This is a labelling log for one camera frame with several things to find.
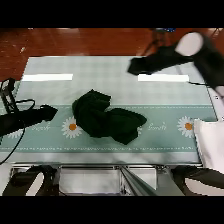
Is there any dark green garment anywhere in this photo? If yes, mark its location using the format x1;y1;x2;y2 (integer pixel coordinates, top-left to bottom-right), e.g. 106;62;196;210
71;89;148;146

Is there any silver frame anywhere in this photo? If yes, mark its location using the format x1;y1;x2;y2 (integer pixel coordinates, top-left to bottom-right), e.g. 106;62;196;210
7;162;204;197

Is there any white garment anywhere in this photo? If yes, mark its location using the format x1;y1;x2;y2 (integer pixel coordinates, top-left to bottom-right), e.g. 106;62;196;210
193;118;224;175

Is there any black cable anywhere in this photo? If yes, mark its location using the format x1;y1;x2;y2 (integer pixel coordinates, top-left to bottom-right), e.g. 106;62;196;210
0;98;36;166

